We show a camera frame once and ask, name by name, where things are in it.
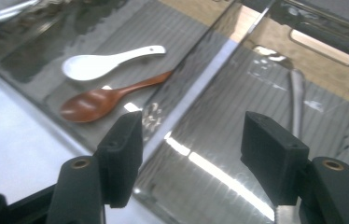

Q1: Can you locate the white ceramic spoon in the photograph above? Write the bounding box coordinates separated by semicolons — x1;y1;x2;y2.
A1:
62;45;167;82

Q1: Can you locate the metal utensil handle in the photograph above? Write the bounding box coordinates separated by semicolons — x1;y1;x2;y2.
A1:
253;45;306;139

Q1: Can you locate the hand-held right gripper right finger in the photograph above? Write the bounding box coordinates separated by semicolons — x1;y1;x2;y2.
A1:
240;110;311;207

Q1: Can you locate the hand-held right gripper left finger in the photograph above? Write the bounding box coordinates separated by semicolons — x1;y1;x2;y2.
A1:
96;110;144;209

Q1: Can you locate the transparent grey plastic bin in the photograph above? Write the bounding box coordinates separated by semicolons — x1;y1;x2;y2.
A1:
0;0;239;157
134;0;349;224
0;0;127;35

